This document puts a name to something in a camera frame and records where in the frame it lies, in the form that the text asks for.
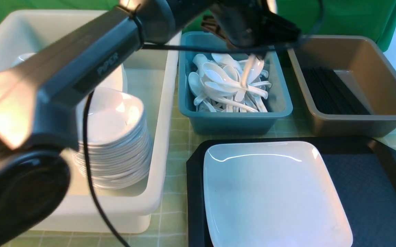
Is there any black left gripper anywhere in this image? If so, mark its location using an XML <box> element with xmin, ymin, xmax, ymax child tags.
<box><xmin>209</xmin><ymin>0</ymin><xmax>302</xmax><ymax>59</ymax></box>

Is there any white ceramic spoon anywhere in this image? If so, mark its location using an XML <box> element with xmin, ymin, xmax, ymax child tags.
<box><xmin>242</xmin><ymin>54</ymin><xmax>265</xmax><ymax>89</ymax></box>

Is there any white square rice plate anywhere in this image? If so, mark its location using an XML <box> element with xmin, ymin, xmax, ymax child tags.
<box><xmin>203</xmin><ymin>141</ymin><xmax>353</xmax><ymax>247</ymax></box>

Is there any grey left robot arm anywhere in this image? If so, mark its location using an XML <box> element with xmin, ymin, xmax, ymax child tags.
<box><xmin>0</xmin><ymin>0</ymin><xmax>303</xmax><ymax>246</ymax></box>

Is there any pile of white spoons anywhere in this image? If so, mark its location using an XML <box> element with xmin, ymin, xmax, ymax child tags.
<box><xmin>188</xmin><ymin>54</ymin><xmax>272</xmax><ymax>113</ymax></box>

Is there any teal plastic bin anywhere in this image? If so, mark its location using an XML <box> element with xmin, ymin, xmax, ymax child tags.
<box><xmin>178</xmin><ymin>32</ymin><xmax>293</xmax><ymax>135</ymax></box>

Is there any bundle of black chopsticks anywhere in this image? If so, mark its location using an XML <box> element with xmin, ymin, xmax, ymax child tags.
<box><xmin>301</xmin><ymin>67</ymin><xmax>371</xmax><ymax>115</ymax></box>

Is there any large white plastic tub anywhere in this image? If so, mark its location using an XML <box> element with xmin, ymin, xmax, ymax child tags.
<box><xmin>0</xmin><ymin>10</ymin><xmax>179</xmax><ymax>234</ymax></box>

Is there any brown plastic bin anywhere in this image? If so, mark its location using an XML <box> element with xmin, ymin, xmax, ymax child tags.
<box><xmin>288</xmin><ymin>35</ymin><xmax>396</xmax><ymax>137</ymax></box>

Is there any green backdrop cloth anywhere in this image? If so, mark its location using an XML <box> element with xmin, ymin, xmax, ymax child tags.
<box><xmin>0</xmin><ymin>0</ymin><xmax>396</xmax><ymax>51</ymax></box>

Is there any stack of white square plates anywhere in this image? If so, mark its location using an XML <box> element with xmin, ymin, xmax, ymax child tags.
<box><xmin>11</xmin><ymin>52</ymin><xmax>128</xmax><ymax>93</ymax></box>

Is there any stack of white bowls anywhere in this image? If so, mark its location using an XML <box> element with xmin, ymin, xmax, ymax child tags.
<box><xmin>87</xmin><ymin>87</ymin><xmax>153</xmax><ymax>190</ymax></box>

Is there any black serving tray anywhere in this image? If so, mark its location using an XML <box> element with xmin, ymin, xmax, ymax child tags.
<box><xmin>186</xmin><ymin>136</ymin><xmax>396</xmax><ymax>247</ymax></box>

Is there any green checkered tablecloth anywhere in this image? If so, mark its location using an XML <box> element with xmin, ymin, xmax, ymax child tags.
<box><xmin>0</xmin><ymin>65</ymin><xmax>396</xmax><ymax>247</ymax></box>

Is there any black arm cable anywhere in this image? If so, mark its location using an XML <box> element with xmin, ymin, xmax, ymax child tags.
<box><xmin>81</xmin><ymin>0</ymin><xmax>325</xmax><ymax>247</ymax></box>

